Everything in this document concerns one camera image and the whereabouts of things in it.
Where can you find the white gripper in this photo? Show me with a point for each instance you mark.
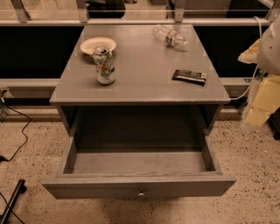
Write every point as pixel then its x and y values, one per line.
pixel 270 50

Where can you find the clear plastic water bottle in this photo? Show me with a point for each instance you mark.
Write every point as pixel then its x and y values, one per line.
pixel 170 37

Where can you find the grey open top drawer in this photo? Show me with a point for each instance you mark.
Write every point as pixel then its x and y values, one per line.
pixel 114 158

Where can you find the black snack packet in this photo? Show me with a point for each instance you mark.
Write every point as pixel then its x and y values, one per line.
pixel 190 76

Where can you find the grey wooden nightstand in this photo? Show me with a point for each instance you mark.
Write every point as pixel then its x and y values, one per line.
pixel 143 85

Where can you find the crushed green soda can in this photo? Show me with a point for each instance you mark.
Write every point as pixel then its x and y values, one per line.
pixel 103 59

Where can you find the black metal floor bar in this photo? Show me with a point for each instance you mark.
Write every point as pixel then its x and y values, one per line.
pixel 19 189

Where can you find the metal window railing frame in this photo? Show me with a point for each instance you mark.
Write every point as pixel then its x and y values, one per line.
pixel 141 12

